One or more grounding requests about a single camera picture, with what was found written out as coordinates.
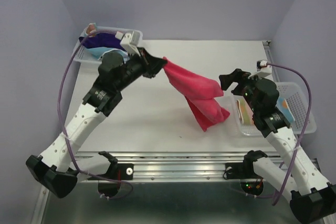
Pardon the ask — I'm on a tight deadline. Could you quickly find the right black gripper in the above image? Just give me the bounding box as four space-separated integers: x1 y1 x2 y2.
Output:
219 68 265 113

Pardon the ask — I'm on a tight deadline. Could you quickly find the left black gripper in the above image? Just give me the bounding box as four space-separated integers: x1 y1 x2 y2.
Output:
115 47 167 91

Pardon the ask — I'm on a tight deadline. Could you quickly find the pink towel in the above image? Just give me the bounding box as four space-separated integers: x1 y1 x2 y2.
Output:
164 60 230 132

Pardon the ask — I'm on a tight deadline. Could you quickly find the orange polka dot towel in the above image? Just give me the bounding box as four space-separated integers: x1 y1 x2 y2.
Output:
235 97 295 125

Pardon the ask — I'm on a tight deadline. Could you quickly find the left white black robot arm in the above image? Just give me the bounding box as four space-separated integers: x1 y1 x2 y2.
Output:
26 47 167 198

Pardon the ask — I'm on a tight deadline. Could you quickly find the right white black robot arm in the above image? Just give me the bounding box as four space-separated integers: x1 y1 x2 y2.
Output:
219 69 335 223

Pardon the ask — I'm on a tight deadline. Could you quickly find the light blue towel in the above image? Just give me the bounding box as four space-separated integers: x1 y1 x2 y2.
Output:
86 47 129 62

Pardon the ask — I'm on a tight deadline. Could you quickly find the purple towel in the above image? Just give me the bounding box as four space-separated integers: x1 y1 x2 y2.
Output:
82 33 124 50

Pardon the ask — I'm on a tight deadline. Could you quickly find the white target basket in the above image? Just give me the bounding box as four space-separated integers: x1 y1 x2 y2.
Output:
231 82 308 136

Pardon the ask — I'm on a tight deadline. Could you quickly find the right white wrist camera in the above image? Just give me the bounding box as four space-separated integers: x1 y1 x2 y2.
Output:
248 60 272 79

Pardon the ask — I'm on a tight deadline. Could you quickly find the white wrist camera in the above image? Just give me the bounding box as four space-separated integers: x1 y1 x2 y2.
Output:
115 30 142 55
248 60 272 79

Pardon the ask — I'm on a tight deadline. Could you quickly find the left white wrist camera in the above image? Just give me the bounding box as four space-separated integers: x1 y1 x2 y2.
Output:
115 30 142 55

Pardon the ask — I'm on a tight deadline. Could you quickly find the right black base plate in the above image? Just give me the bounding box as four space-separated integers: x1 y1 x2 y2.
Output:
223 162 272 180

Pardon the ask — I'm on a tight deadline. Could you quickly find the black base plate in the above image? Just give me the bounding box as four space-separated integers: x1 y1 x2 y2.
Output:
223 162 272 180
96 163 134 180

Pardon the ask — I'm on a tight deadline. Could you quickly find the aluminium mounting rail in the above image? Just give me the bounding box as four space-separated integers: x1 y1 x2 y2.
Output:
43 151 323 183

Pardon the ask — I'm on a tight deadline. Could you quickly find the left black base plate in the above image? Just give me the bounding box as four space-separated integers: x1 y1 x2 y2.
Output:
96 163 134 180

